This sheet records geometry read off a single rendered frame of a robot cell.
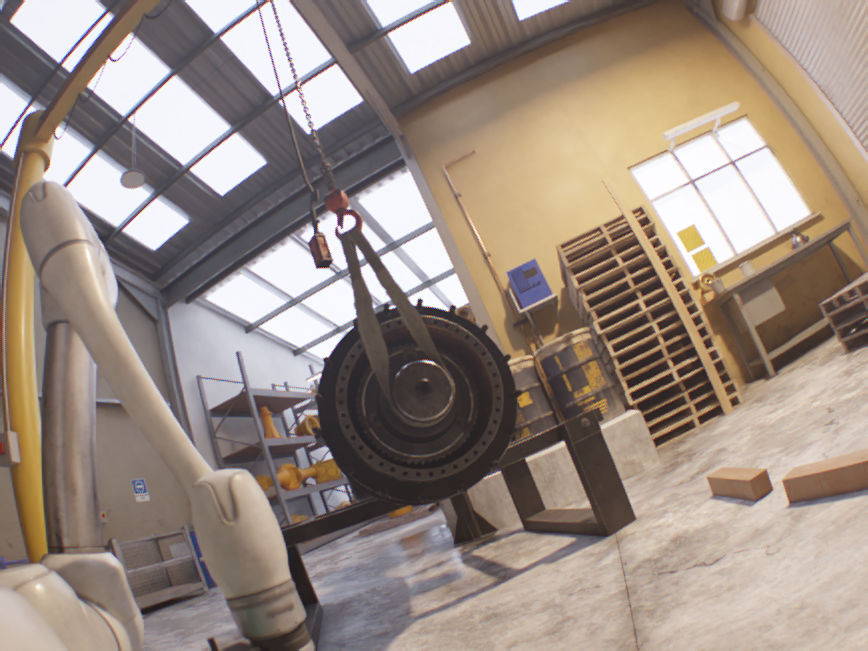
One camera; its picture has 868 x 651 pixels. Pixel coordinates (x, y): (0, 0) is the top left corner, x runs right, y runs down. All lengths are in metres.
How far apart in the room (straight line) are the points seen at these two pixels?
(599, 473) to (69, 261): 2.25
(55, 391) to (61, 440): 0.08
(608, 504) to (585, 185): 4.70
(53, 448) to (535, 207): 5.95
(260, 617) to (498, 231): 5.87
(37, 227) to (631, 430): 3.62
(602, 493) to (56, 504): 2.19
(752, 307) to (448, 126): 4.88
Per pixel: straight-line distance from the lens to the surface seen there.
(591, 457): 2.37
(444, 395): 1.05
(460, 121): 7.17
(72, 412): 0.80
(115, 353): 0.67
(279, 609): 0.57
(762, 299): 5.54
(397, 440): 1.18
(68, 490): 0.78
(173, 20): 6.67
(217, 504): 0.56
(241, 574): 0.56
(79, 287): 0.69
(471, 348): 1.16
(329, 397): 1.17
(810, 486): 1.77
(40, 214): 0.78
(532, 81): 7.37
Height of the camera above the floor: 0.68
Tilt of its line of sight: 16 degrees up
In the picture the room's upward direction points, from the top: 22 degrees counter-clockwise
